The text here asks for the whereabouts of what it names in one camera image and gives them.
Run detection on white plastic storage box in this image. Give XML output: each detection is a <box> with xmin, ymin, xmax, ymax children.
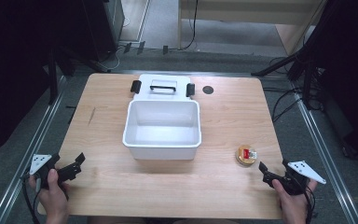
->
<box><xmin>122</xmin><ymin>99</ymin><xmax>202</xmax><ymax>161</ymax></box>

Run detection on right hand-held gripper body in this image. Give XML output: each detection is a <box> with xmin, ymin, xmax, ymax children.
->
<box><xmin>271</xmin><ymin>160</ymin><xmax>327</xmax><ymax>196</ymax></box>

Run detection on black stand post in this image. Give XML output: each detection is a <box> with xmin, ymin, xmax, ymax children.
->
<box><xmin>47</xmin><ymin>46</ymin><xmax>61</xmax><ymax>105</ymax></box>

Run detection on person's left hand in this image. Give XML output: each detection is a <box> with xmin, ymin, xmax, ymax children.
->
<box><xmin>28</xmin><ymin>168</ymin><xmax>71</xmax><ymax>224</ymax></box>

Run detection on metal floor rail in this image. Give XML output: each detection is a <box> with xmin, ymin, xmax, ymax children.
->
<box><xmin>290</xmin><ymin>82</ymin><xmax>358</xmax><ymax>224</ymax></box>
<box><xmin>0</xmin><ymin>75</ymin><xmax>68</xmax><ymax>224</ymax></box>

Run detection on dark cabinet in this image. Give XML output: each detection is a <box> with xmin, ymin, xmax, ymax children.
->
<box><xmin>80</xmin><ymin>0</ymin><xmax>126</xmax><ymax>63</ymax></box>

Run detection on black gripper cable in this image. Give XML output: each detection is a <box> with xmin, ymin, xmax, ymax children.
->
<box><xmin>301</xmin><ymin>181</ymin><xmax>317</xmax><ymax>224</ymax></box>
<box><xmin>20</xmin><ymin>174</ymin><xmax>45</xmax><ymax>224</ymax></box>

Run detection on light wooden partition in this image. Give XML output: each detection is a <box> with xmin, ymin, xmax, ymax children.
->
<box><xmin>177</xmin><ymin>0</ymin><xmax>328</xmax><ymax>56</ymax></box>

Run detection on person's right hand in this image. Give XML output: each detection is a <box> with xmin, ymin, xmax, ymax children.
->
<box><xmin>271</xmin><ymin>178</ymin><xmax>319</xmax><ymax>224</ymax></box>

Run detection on black floor cables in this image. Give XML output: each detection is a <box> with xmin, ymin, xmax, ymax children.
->
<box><xmin>262</xmin><ymin>55</ymin><xmax>323</xmax><ymax>124</ymax></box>

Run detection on white floor cable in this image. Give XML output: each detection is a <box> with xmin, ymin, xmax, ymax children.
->
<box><xmin>103</xmin><ymin>17</ymin><xmax>131</xmax><ymax>72</ymax></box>

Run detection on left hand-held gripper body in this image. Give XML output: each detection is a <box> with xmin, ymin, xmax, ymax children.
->
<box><xmin>28</xmin><ymin>153</ymin><xmax>63</xmax><ymax>190</ymax></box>

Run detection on black hanging cable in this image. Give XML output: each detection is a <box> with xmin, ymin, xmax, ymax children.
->
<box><xmin>182</xmin><ymin>0</ymin><xmax>200</xmax><ymax>51</ymax></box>

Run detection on black tripod stand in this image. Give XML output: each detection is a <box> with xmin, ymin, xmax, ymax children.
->
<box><xmin>251</xmin><ymin>18</ymin><xmax>321</xmax><ymax>110</ymax></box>

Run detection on white lid with black handle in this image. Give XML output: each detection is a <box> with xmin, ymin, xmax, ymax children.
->
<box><xmin>130</xmin><ymin>73</ymin><xmax>197</xmax><ymax>102</ymax></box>

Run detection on black curtain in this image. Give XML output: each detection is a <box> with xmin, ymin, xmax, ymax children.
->
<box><xmin>304</xmin><ymin>0</ymin><xmax>358</xmax><ymax>164</ymax></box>
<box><xmin>0</xmin><ymin>0</ymin><xmax>90</xmax><ymax>161</ymax></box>

